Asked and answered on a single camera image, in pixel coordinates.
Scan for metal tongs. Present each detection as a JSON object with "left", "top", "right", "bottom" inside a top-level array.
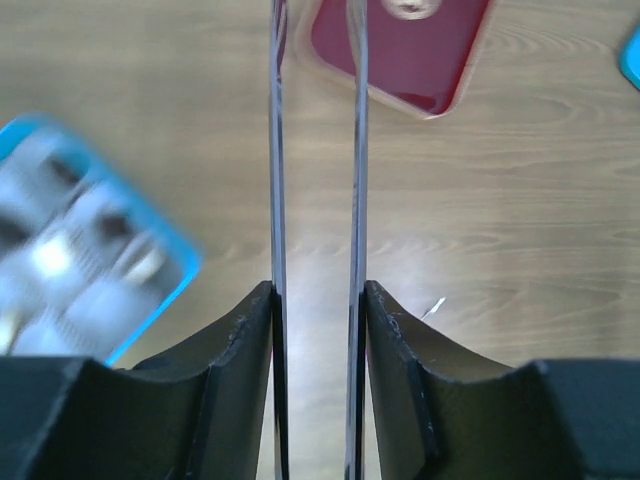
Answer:
[{"left": 268, "top": 1, "right": 369, "bottom": 479}]

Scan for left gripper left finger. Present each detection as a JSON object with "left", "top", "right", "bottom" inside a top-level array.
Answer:
[{"left": 1, "top": 281, "right": 272, "bottom": 479}]

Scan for red tray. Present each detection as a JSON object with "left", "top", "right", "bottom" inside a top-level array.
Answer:
[{"left": 294, "top": 0, "right": 494, "bottom": 120}]

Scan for blue tin lid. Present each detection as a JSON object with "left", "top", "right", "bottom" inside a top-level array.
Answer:
[{"left": 618, "top": 25, "right": 640, "bottom": 90}]

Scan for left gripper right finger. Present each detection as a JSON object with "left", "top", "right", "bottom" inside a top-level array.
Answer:
[{"left": 366, "top": 281, "right": 639, "bottom": 479}]

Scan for blue tin box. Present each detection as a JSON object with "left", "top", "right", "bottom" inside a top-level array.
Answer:
[{"left": 1, "top": 114, "right": 201, "bottom": 364}]

